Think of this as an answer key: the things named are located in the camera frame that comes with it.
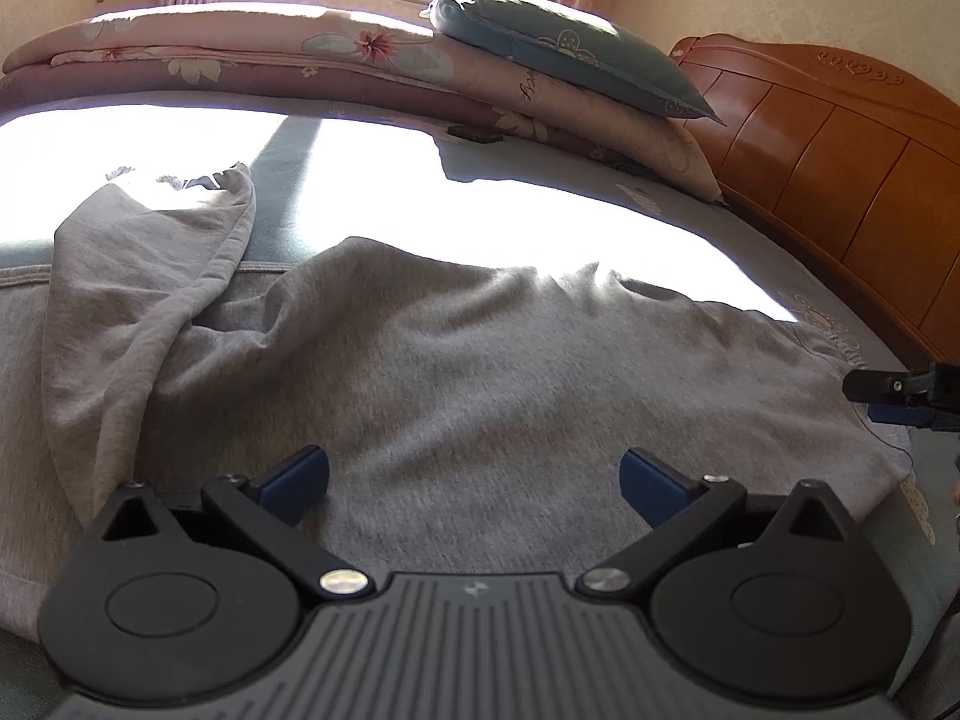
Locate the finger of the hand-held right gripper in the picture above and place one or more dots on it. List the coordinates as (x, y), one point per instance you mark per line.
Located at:
(900, 390)

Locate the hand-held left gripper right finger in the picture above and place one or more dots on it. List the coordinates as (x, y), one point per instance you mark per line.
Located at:
(651, 487)

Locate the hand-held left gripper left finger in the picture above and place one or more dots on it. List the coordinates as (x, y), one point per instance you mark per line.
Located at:
(300, 480)

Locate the wooden headboard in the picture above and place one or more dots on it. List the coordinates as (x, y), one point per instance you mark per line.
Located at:
(825, 150)

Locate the pink floral folded quilt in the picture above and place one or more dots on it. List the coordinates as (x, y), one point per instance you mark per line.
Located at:
(225, 52)

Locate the blue floral pillow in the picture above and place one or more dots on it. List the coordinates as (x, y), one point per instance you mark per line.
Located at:
(570, 52)

